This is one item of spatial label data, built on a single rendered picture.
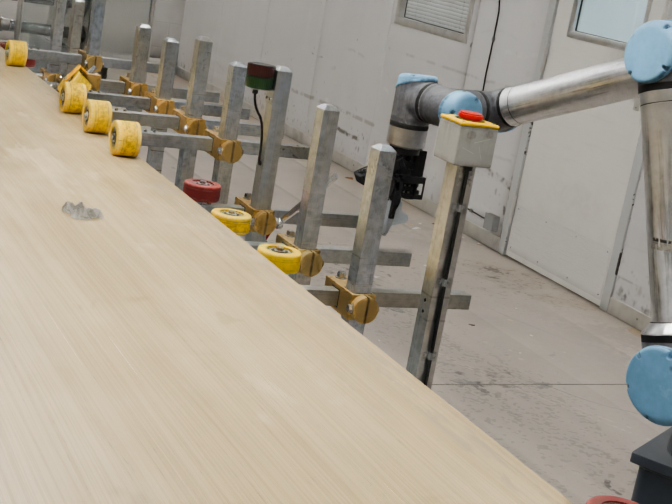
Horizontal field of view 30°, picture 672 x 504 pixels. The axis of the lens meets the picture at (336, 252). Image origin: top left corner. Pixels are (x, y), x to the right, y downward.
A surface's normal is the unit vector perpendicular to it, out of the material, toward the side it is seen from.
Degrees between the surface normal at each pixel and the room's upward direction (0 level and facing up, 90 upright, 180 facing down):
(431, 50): 90
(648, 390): 95
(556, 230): 91
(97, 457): 0
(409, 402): 0
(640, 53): 83
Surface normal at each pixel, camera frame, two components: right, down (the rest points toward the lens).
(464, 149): 0.42, 0.29
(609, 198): -0.89, -0.04
